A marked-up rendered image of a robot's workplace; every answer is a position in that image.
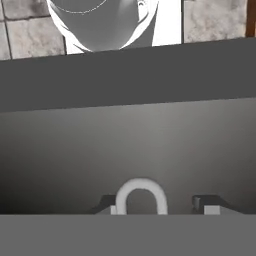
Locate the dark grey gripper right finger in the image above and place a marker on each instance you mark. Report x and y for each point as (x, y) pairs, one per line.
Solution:
(213, 202)

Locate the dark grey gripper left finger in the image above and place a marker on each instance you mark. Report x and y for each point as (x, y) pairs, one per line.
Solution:
(106, 204)

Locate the white and grey round object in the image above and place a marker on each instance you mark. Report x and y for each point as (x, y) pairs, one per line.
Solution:
(100, 26)

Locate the brown wooden cupboard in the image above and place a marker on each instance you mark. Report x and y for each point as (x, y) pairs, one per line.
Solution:
(251, 16)

